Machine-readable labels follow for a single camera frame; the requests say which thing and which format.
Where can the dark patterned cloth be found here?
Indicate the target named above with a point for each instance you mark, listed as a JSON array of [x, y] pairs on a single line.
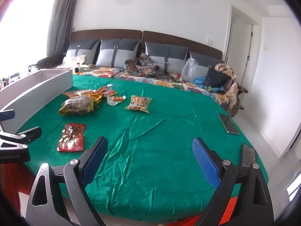
[[141, 67]]

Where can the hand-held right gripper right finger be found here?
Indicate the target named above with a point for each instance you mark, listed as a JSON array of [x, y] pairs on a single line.
[[207, 162]]

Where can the clear quail egg packet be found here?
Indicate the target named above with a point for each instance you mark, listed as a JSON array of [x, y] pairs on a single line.
[[115, 98]]

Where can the black smartphone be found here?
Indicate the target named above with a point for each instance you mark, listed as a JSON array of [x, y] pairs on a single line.
[[229, 124]]

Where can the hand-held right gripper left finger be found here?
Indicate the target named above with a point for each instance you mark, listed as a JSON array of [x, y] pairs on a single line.
[[94, 160]]

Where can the window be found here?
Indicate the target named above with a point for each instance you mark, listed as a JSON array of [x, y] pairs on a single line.
[[23, 40]]

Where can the green tablecloth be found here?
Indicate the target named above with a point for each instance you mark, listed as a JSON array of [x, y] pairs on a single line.
[[152, 146]]

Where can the beige patterned blanket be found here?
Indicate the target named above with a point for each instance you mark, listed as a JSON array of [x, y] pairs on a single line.
[[231, 84]]

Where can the white cardboard box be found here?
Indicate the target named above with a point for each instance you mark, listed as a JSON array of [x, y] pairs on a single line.
[[35, 91]]

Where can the dark flat phone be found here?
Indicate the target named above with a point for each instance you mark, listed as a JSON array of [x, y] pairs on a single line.
[[248, 155]]

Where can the orange walnut snack packet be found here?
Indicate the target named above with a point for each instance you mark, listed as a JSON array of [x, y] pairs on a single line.
[[77, 93]]

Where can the white crumpled plastic sheet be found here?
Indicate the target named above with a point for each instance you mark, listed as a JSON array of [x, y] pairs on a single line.
[[73, 61]]

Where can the blue plastic bag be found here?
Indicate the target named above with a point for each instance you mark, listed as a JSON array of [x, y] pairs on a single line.
[[199, 80]]

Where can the black bag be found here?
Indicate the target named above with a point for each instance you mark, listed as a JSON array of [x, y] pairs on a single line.
[[216, 77]]

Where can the clear plastic bag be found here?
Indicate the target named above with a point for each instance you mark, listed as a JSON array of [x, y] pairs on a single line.
[[189, 70]]

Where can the yellow packet of round balls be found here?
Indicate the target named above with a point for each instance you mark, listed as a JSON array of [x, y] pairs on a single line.
[[138, 103]]

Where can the white bottle with red cap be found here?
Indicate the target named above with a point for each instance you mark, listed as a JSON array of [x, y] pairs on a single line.
[[77, 65]]

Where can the grey and white cushions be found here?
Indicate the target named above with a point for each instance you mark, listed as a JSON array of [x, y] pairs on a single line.
[[105, 34]]

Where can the red snack packet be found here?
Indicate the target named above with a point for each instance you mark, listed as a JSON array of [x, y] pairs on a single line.
[[71, 137]]

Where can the brown headboard panel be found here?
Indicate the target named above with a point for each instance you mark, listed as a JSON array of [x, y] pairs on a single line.
[[178, 40]]

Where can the yellow chicken leg packet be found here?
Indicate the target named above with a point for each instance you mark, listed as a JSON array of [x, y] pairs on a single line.
[[103, 91]]

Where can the white door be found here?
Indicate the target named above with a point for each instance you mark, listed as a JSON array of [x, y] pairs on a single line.
[[239, 63]]

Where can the grey curtain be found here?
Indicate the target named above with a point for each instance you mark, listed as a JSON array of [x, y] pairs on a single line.
[[63, 16]]

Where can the brown nut snack packet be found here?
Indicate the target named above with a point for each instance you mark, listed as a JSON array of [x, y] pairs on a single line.
[[75, 104]]

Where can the dark brown chair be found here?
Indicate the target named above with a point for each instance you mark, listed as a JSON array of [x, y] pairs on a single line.
[[242, 90]]

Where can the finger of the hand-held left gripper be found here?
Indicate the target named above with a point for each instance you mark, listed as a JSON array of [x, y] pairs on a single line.
[[6, 115], [33, 133]]

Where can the white wall switch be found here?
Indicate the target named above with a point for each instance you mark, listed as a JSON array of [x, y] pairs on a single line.
[[210, 41]]

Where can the floral bedsheet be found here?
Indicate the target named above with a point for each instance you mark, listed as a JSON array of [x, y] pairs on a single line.
[[103, 71]]

